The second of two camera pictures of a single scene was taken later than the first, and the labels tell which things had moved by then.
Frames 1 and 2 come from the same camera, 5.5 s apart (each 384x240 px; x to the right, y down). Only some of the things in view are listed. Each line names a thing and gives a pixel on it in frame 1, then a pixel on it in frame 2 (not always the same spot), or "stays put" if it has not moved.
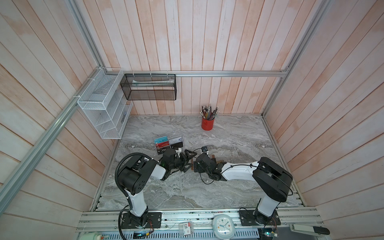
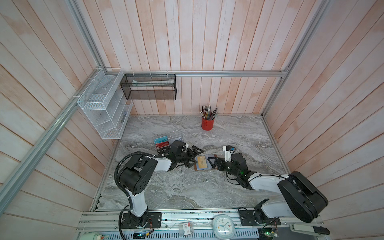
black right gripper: [198, 169] -> [221, 161]
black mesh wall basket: [150, 86] stays put
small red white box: [186, 228] stays put
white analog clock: [223, 227] stays put
